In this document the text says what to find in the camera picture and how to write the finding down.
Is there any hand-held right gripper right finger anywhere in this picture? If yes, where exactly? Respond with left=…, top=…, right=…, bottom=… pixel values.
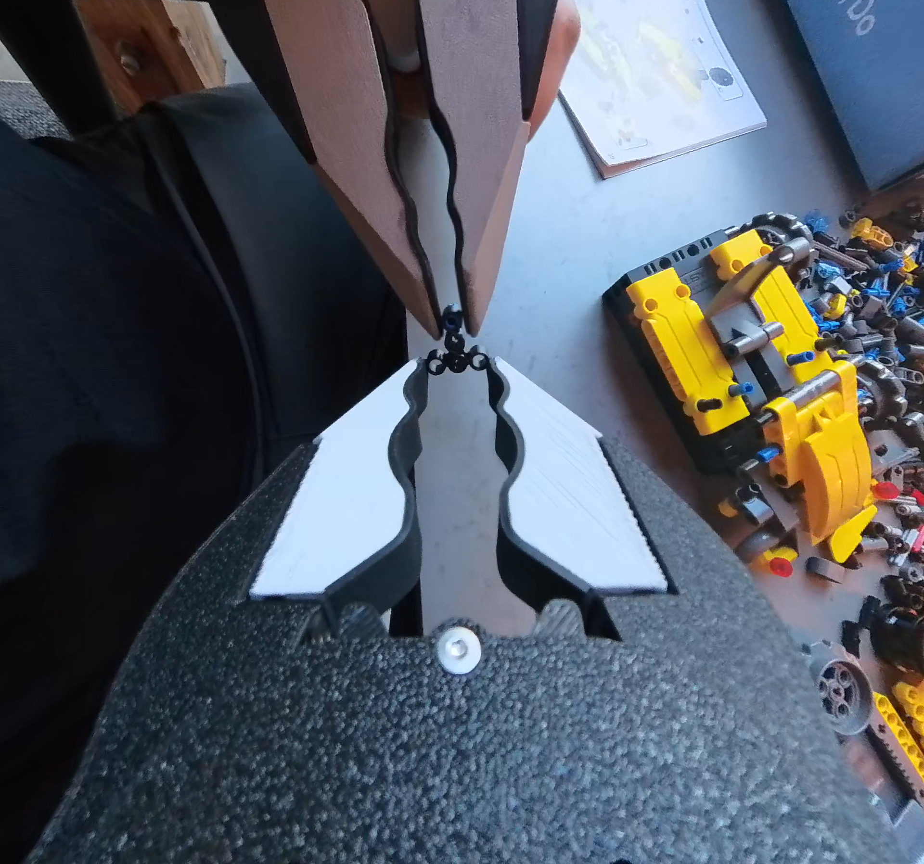
left=485, top=357, right=668, bottom=609

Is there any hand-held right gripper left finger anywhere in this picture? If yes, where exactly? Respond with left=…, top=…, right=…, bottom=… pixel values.
left=249, top=357, right=434, bottom=627

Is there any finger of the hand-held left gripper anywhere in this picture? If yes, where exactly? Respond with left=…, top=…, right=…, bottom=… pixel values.
left=420, top=0, right=533, bottom=334
left=258, top=0, right=443, bottom=340

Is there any black connector cluster blue pin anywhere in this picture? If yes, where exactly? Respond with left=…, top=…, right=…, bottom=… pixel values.
left=426, top=305, right=490, bottom=376

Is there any grey desk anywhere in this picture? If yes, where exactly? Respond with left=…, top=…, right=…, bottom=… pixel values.
left=393, top=0, right=924, bottom=829

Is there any person's left hand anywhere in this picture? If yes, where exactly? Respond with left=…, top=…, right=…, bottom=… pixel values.
left=527, top=0, right=583, bottom=143

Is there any wooden beam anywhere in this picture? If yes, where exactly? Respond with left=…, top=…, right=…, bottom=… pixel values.
left=72, top=0, right=228, bottom=114

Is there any open instruction booklet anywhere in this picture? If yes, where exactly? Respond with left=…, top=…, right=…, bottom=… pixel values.
left=557, top=0, right=768, bottom=179

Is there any yellow toy vehicle model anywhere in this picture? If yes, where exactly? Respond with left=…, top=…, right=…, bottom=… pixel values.
left=601, top=225, right=912, bottom=580

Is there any yellow curved panel brick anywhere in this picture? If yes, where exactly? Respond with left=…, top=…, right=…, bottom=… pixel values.
left=825, top=502, right=880, bottom=564

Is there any grey sprocket wheel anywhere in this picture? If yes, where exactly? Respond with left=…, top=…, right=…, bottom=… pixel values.
left=808, top=640, right=878, bottom=735

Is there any black sprocket wheel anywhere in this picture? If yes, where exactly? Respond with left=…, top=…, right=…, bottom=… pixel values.
left=751, top=212, right=815, bottom=248
left=855, top=359, right=907, bottom=418

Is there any black toy tyre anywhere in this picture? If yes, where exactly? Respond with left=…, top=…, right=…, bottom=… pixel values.
left=862, top=600, right=924, bottom=670

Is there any blue cardboard box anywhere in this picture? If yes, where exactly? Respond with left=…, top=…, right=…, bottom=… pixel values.
left=758, top=0, right=924, bottom=192

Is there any pile of loose building bricks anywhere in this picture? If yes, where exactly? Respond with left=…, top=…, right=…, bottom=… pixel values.
left=801, top=203, right=924, bottom=663

